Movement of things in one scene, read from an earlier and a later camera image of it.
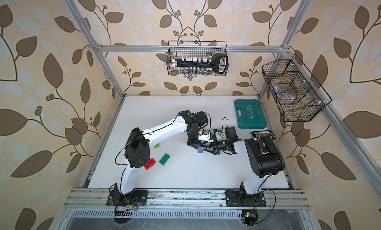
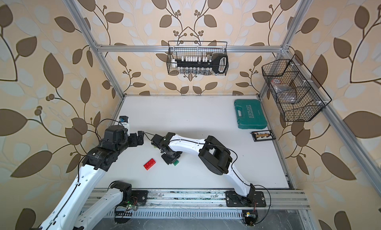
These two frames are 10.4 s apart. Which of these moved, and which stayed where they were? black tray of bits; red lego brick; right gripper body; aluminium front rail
Moved: right gripper body
Stayed: aluminium front rail; red lego brick; black tray of bits
